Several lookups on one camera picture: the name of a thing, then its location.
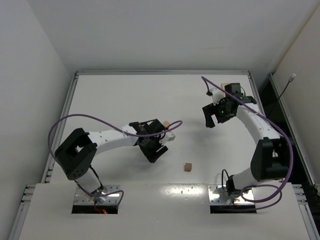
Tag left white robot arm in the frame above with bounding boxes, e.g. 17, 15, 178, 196
54, 119, 176, 198

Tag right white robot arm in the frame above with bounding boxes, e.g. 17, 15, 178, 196
202, 83, 294, 195

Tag lone wooden cube block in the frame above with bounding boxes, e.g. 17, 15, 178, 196
184, 162, 193, 173

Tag translucent orange plastic holder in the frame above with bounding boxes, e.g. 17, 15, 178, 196
221, 83, 229, 98

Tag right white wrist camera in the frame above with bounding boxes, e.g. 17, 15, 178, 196
206, 87, 224, 106

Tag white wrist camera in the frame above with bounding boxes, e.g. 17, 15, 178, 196
159, 131, 176, 145
206, 87, 224, 106

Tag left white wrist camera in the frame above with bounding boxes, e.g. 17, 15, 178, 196
159, 131, 176, 145

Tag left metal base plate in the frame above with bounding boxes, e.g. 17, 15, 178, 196
73, 185, 121, 206

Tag metal base plate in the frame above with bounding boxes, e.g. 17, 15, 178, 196
73, 185, 121, 206
207, 184, 255, 206

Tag black cable with white plug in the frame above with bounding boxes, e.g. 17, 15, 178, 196
264, 73, 297, 118

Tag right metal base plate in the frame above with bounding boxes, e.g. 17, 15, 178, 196
207, 184, 255, 206

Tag red wires under base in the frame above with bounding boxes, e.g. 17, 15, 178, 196
93, 202, 108, 215

